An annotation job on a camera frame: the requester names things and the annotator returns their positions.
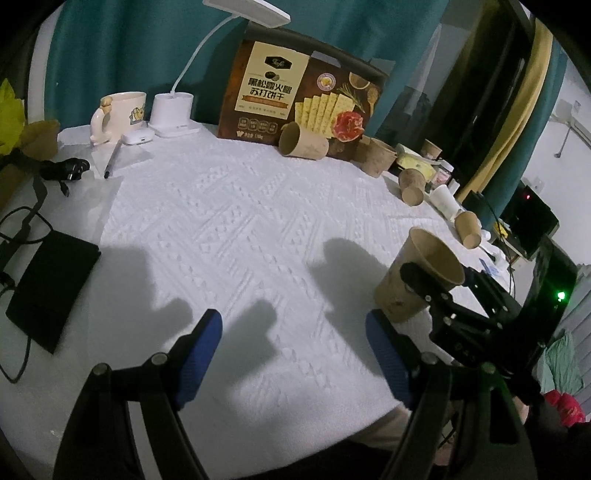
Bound brown paper cup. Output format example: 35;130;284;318
374;227;465;323
454;211;482;250

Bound blue white packet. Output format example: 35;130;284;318
479;258;499;277

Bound black monitor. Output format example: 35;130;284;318
501;181;560;260

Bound white tablecloth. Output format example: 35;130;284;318
1;126;489;479

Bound white paper cup lying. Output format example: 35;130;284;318
429;185;462;221

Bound small jar white lid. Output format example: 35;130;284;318
432;160;454;186

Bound printed paper cup lying center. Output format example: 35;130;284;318
399;168;426;207

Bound black wallet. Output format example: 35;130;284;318
6;231;101;354

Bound upright paper cup far back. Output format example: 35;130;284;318
420;139;442;160

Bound yellow butter box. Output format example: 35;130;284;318
394;143;436;182

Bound upright paper cup by box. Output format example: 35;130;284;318
353;136;397;178

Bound black pen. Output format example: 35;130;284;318
103;139;122;179

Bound white earbuds case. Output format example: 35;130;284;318
121;128;155;146

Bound small paper cup lying by box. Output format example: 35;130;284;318
279;122;329;160

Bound white desk lamp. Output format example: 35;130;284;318
148;0;290;137

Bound cream cartoon mug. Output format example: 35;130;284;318
90;91;146;146

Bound yellow curtain strip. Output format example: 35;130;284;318
456;19;553;203

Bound brown cracker box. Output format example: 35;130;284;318
217;22;388;161

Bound yellow plastic bag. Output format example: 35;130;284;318
0;78;26;156

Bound teal curtain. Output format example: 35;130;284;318
44;0;448;135

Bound black cable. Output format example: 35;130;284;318
0;156;91;385

